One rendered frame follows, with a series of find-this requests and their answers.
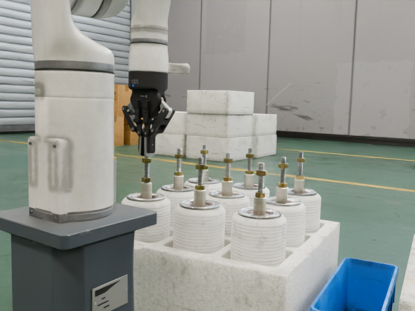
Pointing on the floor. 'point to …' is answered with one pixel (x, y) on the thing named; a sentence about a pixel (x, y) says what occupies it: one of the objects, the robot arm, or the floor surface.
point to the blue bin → (359, 287)
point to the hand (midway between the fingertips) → (146, 145)
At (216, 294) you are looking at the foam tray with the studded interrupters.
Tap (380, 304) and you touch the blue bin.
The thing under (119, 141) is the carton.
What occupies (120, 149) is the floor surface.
